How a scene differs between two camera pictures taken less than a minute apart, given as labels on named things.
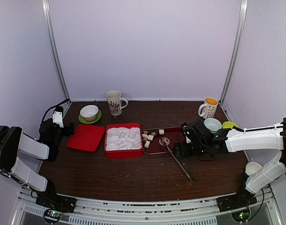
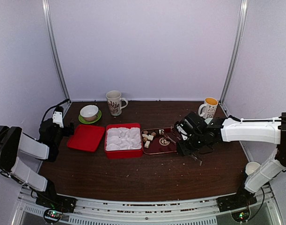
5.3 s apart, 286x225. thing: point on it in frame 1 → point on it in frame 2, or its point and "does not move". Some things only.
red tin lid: x=86 y=137 does not move
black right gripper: x=185 y=152 → x=183 y=150
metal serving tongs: x=163 y=139 → x=192 y=155
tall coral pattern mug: x=115 y=102 does not move
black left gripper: x=67 y=132 does not move
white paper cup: x=252 y=167 does not move
